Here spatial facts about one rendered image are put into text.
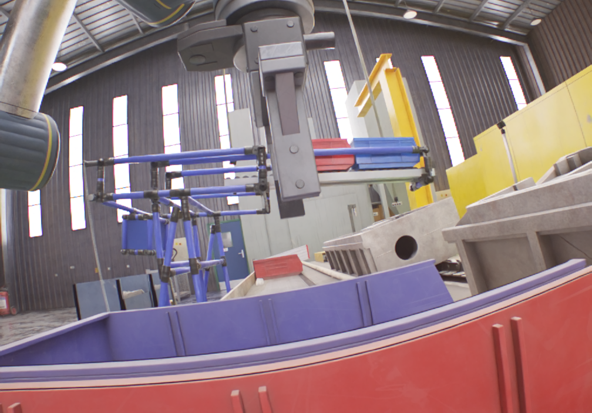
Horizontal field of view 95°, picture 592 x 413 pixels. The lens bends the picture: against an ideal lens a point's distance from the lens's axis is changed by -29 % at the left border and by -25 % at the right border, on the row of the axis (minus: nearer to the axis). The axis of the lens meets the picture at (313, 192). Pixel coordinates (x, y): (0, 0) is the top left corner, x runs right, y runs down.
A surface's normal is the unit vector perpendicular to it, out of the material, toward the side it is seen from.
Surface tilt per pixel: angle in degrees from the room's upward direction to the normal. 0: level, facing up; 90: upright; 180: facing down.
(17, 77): 114
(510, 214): 100
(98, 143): 90
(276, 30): 90
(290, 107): 120
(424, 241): 90
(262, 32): 90
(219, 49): 180
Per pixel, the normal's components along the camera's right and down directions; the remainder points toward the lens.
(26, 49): 0.73, 0.19
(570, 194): -0.93, 0.32
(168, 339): 0.09, -0.20
